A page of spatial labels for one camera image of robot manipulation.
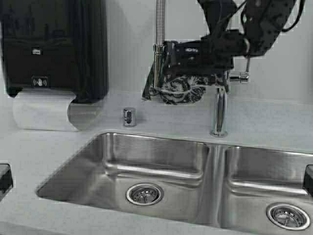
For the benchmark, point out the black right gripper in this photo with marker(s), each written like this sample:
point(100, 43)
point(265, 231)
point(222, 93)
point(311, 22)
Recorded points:
point(208, 55)

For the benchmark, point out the black white patterned cloth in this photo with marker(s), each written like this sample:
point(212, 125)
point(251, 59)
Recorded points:
point(179, 88)

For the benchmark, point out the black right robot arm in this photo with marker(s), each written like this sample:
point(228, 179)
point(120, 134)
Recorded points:
point(249, 30)

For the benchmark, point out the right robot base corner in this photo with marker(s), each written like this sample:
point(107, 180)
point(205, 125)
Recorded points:
point(308, 180)

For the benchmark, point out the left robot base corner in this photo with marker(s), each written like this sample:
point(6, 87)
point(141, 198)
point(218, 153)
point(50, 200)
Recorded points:
point(6, 180)

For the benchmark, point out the chrome spring kitchen faucet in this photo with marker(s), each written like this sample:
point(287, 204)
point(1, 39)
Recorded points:
point(219, 123)

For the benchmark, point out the small chrome sink button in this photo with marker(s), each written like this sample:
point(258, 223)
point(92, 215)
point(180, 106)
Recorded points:
point(129, 117)

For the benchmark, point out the stainless double basin sink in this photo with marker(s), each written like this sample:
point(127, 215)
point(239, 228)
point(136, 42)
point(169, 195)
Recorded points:
point(220, 185)

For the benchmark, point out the black paper towel dispenser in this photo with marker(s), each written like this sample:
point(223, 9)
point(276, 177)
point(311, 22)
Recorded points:
point(55, 45)

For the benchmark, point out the left sink drain strainer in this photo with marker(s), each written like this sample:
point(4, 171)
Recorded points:
point(144, 194)

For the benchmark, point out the sink drain strainer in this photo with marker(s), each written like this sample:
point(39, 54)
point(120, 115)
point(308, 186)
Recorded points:
point(287, 216)
point(144, 194)

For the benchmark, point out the white paper towel sheet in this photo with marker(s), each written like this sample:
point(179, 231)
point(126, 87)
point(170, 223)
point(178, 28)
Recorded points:
point(53, 110)

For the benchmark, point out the right sink drain strainer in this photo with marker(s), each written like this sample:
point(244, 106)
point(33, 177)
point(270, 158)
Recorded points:
point(287, 216)

